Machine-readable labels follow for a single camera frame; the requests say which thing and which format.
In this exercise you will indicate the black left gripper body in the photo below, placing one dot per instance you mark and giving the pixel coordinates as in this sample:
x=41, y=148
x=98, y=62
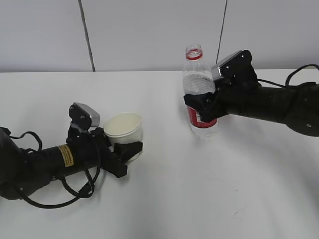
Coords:
x=91, y=149

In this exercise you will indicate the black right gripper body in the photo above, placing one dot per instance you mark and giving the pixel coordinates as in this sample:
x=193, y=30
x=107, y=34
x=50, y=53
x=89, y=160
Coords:
x=230, y=92

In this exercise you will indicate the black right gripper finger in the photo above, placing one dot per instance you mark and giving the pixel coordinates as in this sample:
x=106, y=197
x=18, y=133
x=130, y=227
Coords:
x=204, y=104

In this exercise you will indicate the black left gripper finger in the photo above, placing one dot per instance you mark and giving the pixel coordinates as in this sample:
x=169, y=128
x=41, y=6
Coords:
x=128, y=151

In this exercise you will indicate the white paper cup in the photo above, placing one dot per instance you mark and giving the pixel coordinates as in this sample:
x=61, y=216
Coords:
x=124, y=128

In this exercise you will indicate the clear water bottle red label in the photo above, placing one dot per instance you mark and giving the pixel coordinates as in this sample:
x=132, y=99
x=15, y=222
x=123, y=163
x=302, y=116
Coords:
x=197, y=80

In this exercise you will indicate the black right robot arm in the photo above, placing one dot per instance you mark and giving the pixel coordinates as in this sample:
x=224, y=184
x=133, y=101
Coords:
x=297, y=107

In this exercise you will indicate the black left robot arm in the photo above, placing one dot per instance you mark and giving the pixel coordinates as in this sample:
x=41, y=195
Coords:
x=30, y=170

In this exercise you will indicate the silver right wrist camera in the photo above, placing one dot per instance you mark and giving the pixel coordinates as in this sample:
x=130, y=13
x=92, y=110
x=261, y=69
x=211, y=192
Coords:
x=237, y=66

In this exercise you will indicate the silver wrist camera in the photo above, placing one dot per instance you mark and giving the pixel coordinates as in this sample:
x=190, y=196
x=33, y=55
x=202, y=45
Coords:
x=237, y=66
x=83, y=117

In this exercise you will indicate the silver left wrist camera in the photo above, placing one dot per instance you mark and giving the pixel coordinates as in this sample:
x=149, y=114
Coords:
x=83, y=117

